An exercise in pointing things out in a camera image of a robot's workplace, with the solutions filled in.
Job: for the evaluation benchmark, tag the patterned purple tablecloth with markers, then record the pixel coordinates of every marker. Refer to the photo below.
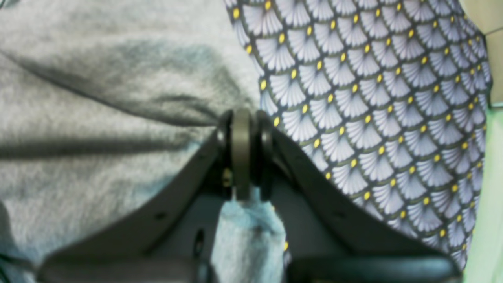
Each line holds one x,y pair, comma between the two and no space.
387,97

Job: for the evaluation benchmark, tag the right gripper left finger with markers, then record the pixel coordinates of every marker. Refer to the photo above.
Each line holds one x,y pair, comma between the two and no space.
170,238

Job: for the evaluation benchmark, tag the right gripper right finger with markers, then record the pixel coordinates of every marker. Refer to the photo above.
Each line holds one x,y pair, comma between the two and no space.
331,239

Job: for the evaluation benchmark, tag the light grey T-shirt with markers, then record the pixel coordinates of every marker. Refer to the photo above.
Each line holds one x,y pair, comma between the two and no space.
104,101

